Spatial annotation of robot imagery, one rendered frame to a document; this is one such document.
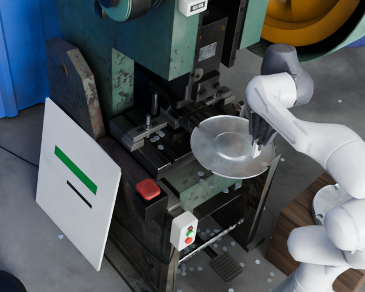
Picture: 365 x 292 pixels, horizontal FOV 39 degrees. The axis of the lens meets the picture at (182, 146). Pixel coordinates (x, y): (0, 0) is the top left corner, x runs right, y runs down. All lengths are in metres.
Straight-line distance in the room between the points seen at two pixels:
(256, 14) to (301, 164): 1.37
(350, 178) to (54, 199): 1.55
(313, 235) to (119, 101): 0.87
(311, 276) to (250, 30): 0.79
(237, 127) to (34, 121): 1.47
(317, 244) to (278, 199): 1.22
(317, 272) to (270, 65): 0.64
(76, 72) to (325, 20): 0.87
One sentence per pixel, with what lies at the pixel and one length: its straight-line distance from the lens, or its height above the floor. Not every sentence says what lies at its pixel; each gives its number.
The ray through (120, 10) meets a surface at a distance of 1.41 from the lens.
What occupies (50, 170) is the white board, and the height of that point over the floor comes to 0.26.
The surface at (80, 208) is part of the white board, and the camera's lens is 2.27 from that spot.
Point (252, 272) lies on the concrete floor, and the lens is 2.42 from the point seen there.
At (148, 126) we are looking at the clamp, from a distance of 1.82.
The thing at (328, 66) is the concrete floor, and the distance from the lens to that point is 3.68.
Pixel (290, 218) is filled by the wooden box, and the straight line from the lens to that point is 2.18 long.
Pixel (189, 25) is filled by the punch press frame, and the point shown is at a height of 1.23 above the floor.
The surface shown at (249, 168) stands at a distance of 1.72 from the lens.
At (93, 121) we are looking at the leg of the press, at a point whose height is 0.67.
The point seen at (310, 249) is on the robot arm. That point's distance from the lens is 1.51.
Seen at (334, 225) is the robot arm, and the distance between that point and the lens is 1.23.
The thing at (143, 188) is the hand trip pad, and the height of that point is 0.76.
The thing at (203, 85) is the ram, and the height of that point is 0.96.
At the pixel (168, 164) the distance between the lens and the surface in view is 1.80.
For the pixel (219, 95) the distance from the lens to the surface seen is 2.01.
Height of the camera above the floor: 2.02
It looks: 45 degrees down
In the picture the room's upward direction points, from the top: 7 degrees clockwise
